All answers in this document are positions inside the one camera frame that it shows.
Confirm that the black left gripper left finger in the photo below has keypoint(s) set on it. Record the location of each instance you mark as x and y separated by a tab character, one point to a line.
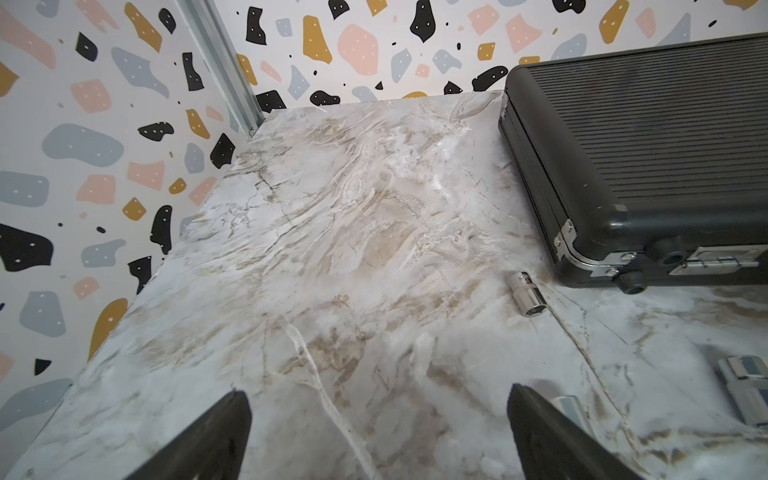
212	447

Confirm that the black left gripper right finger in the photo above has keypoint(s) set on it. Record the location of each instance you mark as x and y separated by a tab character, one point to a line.
551	446

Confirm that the chrome socket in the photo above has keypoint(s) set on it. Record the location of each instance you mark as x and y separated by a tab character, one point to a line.
745	377
571	407
526	294

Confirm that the chrome socket by finger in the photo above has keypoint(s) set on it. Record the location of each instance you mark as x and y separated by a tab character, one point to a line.
571	407

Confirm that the chrome socket in cluster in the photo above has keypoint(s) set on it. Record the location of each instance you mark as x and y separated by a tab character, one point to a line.
745	377

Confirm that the black ribbed tool case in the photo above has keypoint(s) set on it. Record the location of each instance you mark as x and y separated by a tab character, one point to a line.
647	167

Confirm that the aluminium frame post left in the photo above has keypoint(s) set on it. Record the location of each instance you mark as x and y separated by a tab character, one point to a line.
211	36

